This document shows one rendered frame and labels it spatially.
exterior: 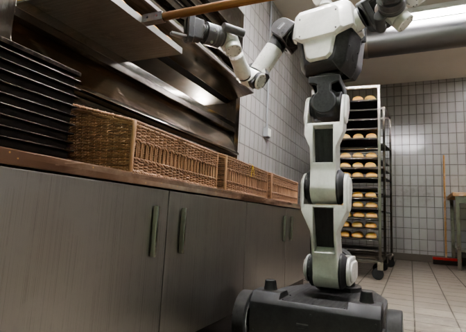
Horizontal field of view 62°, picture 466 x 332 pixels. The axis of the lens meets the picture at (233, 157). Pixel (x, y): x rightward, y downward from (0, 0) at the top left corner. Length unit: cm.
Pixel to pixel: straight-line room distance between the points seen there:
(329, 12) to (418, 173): 460
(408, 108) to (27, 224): 588
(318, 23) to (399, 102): 468
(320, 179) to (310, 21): 68
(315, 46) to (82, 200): 118
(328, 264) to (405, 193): 451
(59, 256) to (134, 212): 24
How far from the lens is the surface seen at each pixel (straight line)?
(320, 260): 165
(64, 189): 87
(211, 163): 150
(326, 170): 159
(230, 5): 140
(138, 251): 106
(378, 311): 144
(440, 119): 628
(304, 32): 177
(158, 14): 153
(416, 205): 608
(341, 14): 173
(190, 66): 241
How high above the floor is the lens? 48
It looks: 9 degrees up
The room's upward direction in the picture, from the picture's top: 3 degrees clockwise
